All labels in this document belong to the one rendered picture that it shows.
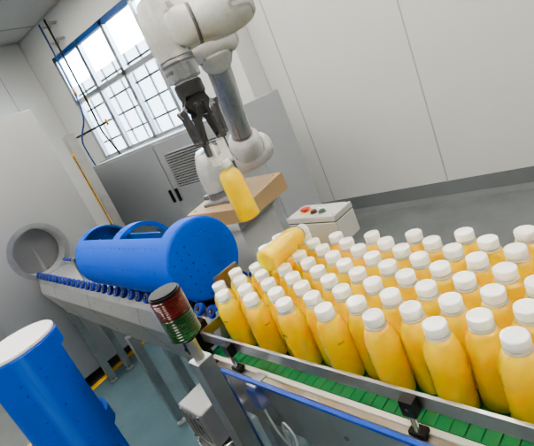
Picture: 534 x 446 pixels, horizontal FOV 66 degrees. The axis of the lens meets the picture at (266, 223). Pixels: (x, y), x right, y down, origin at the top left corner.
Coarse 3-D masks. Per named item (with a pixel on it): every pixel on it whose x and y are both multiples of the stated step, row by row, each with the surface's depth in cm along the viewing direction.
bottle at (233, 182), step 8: (224, 168) 114; (232, 168) 114; (224, 176) 113; (232, 176) 113; (240, 176) 114; (224, 184) 114; (232, 184) 113; (240, 184) 114; (232, 192) 114; (240, 192) 114; (248, 192) 116; (232, 200) 115; (240, 200) 115; (248, 200) 115; (240, 208) 115; (248, 208) 116; (256, 208) 117; (240, 216) 117; (248, 216) 116
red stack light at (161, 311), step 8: (176, 296) 75; (184, 296) 77; (152, 304) 76; (160, 304) 74; (168, 304) 75; (176, 304) 75; (184, 304) 77; (160, 312) 75; (168, 312) 75; (176, 312) 75; (184, 312) 76; (160, 320) 76; (168, 320) 75
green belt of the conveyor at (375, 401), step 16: (240, 352) 114; (288, 352) 106; (272, 368) 102; (288, 368) 100; (320, 384) 91; (336, 384) 89; (416, 384) 80; (352, 400) 83; (368, 400) 82; (384, 400) 80; (400, 416) 75; (432, 416) 73; (448, 432) 69; (464, 432) 68; (480, 432) 67; (496, 432) 66
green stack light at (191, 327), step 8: (192, 312) 79; (176, 320) 76; (184, 320) 76; (192, 320) 78; (168, 328) 76; (176, 328) 76; (184, 328) 76; (192, 328) 77; (168, 336) 78; (176, 336) 76; (184, 336) 77; (192, 336) 77
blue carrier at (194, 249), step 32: (128, 224) 169; (160, 224) 171; (192, 224) 134; (224, 224) 143; (96, 256) 172; (128, 256) 148; (160, 256) 131; (192, 256) 134; (224, 256) 142; (128, 288) 171; (192, 288) 133
